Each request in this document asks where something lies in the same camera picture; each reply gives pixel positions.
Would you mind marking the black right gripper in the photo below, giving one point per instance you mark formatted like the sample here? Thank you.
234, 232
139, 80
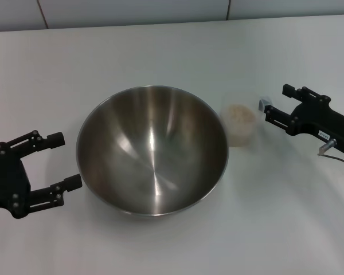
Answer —
324, 120

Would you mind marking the white backdrop panel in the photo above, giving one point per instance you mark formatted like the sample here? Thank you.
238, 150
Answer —
132, 11
289, 7
14, 14

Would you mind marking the clear plastic cup of rice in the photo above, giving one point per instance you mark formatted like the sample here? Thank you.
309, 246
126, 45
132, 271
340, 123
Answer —
240, 126

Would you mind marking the stainless steel mixing bowl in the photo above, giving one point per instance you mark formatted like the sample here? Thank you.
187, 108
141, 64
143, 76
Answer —
152, 154

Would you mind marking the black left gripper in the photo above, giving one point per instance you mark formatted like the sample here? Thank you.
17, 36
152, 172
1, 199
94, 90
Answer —
5, 180

